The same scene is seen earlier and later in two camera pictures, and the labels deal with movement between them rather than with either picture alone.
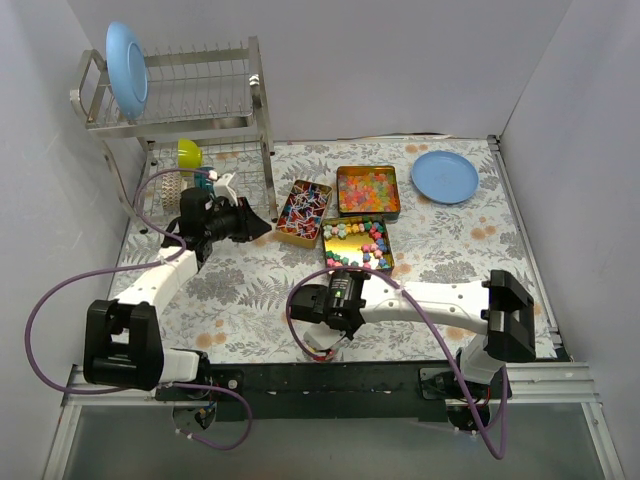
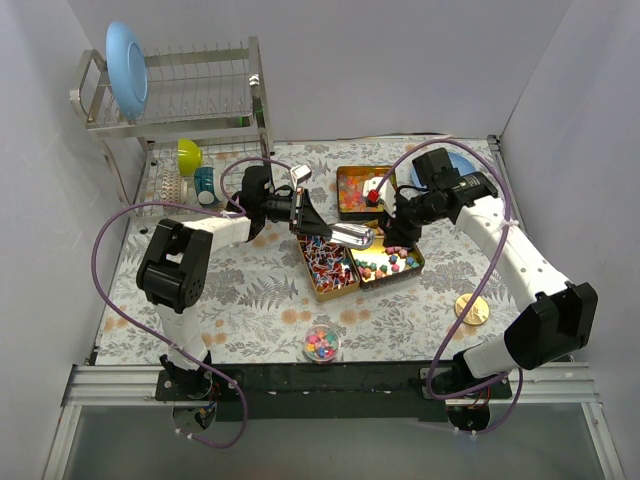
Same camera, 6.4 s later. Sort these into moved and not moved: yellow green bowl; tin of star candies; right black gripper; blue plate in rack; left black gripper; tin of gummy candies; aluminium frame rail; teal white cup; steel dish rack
Moved: tin of star candies; right black gripper; left black gripper
Not moved: blue plate in rack; teal white cup; yellow green bowl; aluminium frame rail; tin of gummy candies; steel dish rack
